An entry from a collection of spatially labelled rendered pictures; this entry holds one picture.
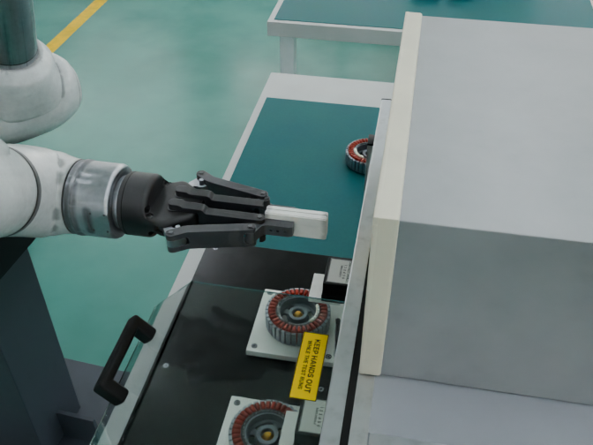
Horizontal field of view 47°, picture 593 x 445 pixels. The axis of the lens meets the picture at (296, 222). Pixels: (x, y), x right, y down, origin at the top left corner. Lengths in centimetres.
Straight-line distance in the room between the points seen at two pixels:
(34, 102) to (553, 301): 108
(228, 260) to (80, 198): 59
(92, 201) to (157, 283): 165
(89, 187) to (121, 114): 262
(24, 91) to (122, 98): 215
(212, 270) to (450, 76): 69
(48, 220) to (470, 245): 47
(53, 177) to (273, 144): 96
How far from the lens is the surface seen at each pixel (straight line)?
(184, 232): 75
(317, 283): 113
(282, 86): 197
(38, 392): 190
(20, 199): 75
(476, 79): 80
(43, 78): 142
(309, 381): 77
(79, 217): 81
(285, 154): 167
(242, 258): 135
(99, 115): 343
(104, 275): 251
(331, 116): 182
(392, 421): 68
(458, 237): 58
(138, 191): 79
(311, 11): 244
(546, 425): 72
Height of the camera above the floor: 167
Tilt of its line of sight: 39 degrees down
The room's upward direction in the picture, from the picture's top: straight up
